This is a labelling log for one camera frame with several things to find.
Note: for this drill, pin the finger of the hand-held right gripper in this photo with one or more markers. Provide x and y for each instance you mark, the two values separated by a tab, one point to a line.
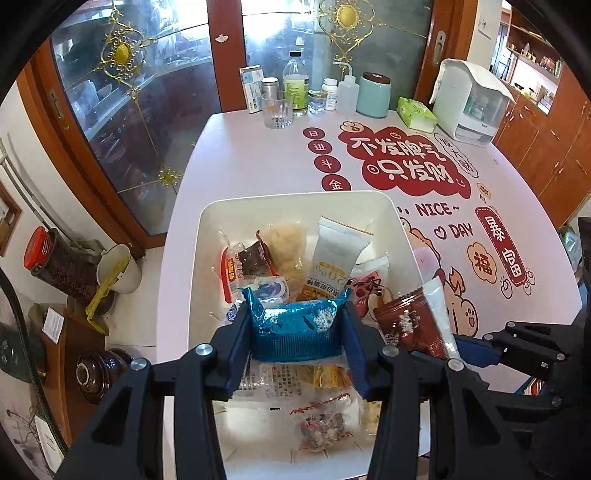
480	350

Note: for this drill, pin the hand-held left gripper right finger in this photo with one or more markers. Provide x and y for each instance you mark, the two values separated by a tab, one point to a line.
355	355

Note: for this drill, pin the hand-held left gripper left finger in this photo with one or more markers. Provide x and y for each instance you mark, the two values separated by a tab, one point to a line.
240	350

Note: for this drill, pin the clear text-printed bread packet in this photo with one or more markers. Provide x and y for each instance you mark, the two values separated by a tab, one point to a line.
277	381

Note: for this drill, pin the blue snowflake snack packet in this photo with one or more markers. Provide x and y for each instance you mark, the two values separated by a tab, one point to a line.
295	332

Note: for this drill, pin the white packet with red print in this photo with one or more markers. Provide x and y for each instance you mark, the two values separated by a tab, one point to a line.
364	295

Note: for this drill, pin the brown snowflake snack packet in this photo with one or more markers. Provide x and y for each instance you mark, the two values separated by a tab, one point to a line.
411	323

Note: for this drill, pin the blueberry cake packet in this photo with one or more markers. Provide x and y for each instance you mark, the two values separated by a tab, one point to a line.
270	290

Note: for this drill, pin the clear nut candy packet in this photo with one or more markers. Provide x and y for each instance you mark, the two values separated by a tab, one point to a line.
323	424

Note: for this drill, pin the clear sausage snack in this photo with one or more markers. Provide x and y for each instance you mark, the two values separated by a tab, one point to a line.
231	274

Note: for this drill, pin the dark brown snack packet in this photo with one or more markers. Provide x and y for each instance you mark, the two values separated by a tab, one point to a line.
256	258

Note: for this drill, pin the white and orange snack bar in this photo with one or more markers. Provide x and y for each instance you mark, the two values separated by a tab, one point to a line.
332	258

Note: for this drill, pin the pale rice cracker packet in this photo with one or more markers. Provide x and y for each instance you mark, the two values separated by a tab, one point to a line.
288	249

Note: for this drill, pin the white plastic bin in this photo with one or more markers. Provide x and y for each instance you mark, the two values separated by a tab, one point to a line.
217	230

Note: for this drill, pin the green plastic bag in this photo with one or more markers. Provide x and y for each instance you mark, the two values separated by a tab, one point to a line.
570	247

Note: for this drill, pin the brown ceramic pot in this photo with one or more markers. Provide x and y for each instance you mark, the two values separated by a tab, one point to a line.
99	374

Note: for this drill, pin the cream enamel pot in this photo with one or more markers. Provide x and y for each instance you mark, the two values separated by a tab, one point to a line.
120	270

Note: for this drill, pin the white paper card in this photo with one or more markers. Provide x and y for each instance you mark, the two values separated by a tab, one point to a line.
53	325

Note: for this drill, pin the red lid coffee bean jar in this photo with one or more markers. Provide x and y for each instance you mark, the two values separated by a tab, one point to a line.
55	263

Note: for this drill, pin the white countertop appliance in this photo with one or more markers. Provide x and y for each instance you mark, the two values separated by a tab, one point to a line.
466	110

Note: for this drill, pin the clear glass tumbler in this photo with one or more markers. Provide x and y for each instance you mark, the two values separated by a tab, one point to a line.
277	113

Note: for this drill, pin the green tissue pack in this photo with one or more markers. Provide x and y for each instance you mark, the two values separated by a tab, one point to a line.
415	115

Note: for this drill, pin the wooden glass cabinet door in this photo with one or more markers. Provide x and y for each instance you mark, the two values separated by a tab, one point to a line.
124	129

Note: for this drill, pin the small glass jar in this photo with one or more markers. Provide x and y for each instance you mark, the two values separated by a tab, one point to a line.
317	102

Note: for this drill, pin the teal canister with brown lid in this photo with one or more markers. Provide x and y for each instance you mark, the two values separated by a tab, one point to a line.
374	97

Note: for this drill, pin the translucent squeeze bottle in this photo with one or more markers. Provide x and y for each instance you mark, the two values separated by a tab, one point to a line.
347	94

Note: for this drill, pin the white medicine box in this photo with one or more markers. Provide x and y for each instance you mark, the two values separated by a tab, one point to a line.
250	90

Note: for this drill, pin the white pill bottle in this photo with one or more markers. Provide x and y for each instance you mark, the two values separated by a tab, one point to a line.
330	94

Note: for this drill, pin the small metal tin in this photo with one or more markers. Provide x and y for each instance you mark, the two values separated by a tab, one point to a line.
270	85

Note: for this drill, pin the clear bottle with green label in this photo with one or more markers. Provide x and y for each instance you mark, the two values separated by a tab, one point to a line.
295	87

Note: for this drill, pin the wooden display shelf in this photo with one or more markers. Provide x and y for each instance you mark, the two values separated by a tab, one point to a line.
531	55

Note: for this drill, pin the frosted glass wooden door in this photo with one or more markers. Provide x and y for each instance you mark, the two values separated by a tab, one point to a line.
369	41

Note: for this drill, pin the wooden wall cabinets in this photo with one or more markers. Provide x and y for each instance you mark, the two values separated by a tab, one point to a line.
549	157

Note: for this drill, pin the wooden picture frame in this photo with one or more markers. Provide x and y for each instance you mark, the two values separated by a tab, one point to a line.
8	219

